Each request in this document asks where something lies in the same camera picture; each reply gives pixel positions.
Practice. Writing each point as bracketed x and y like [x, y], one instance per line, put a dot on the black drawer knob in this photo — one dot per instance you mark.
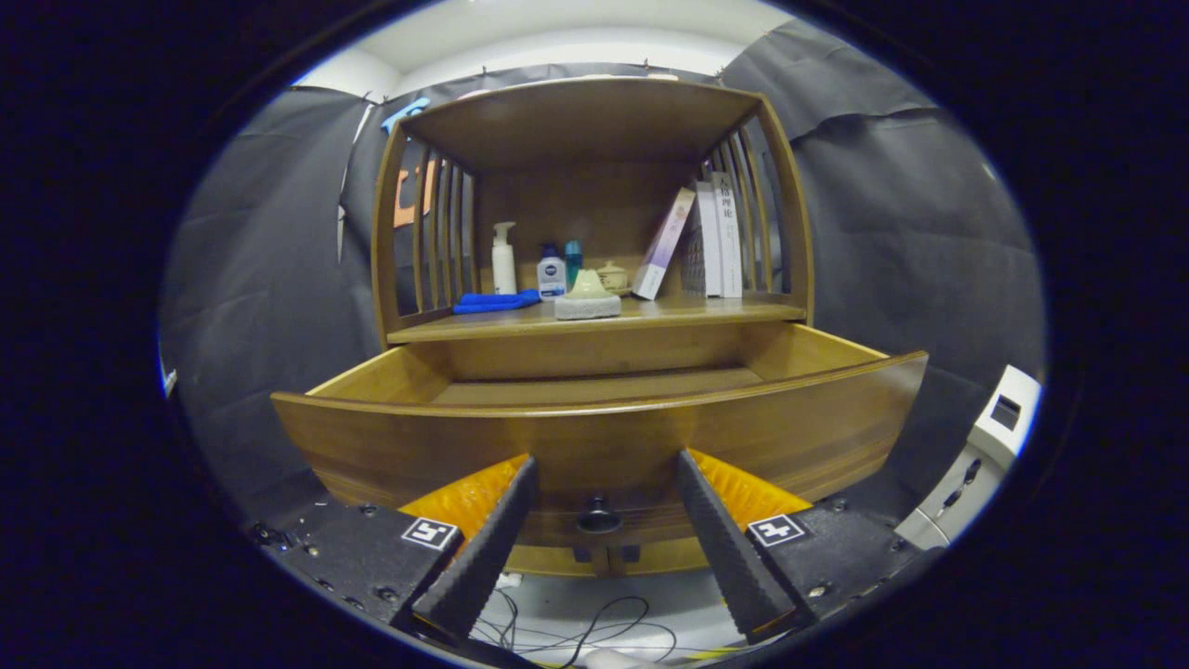
[598, 518]

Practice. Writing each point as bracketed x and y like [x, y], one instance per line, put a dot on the wooden cabinet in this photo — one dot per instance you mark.
[576, 121]

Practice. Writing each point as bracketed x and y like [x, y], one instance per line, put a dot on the pale green tissue pack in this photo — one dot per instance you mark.
[587, 299]

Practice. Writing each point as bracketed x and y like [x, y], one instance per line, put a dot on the wooden drawer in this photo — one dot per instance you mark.
[418, 446]

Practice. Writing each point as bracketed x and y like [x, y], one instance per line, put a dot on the white pump bottle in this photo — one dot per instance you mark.
[503, 265]

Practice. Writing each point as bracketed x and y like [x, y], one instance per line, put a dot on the blue cloth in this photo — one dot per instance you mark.
[492, 302]

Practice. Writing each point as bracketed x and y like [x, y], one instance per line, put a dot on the wooden countertop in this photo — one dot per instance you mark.
[687, 311]

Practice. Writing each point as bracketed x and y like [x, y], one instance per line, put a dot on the white book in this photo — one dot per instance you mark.
[729, 242]

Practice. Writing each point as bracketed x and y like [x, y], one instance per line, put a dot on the white panel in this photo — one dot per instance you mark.
[170, 381]

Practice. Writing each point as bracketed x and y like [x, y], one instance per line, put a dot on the white appliance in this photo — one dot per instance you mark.
[975, 455]

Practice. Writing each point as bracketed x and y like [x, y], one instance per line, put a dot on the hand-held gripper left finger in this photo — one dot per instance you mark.
[483, 557]

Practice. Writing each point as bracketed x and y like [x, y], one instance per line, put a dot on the white lotion bottle blue cap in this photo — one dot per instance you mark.
[551, 277]

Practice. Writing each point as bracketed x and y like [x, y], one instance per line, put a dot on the purple book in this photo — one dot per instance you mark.
[664, 242]

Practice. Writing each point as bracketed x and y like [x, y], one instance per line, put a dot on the teal clear bottle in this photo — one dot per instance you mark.
[573, 258]

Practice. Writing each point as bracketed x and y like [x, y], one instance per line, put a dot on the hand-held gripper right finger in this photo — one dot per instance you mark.
[734, 557]

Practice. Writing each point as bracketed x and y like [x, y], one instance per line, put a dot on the patterned cover book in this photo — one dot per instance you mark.
[706, 246]

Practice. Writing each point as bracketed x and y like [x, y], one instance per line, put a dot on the wooden cabinet door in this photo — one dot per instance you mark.
[548, 560]
[664, 556]

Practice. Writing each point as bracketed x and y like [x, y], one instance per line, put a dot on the beige lidded tea cup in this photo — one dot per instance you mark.
[614, 276]

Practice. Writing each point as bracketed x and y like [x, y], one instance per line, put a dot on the black electronic device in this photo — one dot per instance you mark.
[267, 535]

